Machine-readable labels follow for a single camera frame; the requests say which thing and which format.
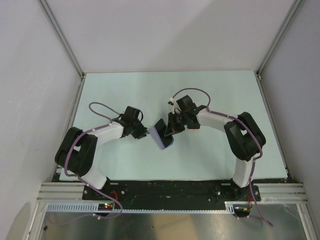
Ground left back corner aluminium post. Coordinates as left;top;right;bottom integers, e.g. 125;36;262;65
37;0;86;78

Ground left controller board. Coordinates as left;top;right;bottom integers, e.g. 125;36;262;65
98;203;114;211

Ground lilac phone case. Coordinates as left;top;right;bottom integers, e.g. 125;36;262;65
149;125;174;150

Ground pink phone case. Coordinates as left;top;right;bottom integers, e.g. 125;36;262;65
185;124;201;131

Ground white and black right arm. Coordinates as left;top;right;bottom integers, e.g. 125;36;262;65
164;95;266;201

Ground controller board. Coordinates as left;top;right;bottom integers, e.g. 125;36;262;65
233;204;253;218
98;203;114;211

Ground right back corner aluminium post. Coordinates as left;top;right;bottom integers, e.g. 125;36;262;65
255;0;305;80

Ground grey slotted cable duct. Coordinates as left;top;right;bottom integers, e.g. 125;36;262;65
46;202;235;214

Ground right controller board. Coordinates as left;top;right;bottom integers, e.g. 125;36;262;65
233;204;253;218

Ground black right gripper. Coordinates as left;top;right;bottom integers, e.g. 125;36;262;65
165;111;189;137

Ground corner aluminium post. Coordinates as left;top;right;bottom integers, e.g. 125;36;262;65
37;0;86;78
255;0;305;80

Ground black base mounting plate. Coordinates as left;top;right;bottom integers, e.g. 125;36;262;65
82;179;261;210

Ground front aluminium frame rail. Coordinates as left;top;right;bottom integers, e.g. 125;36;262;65
37;182;309;204

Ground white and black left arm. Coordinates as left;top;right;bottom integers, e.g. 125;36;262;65
54;106;148;200

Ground phone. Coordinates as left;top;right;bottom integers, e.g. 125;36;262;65
154;118;174;150

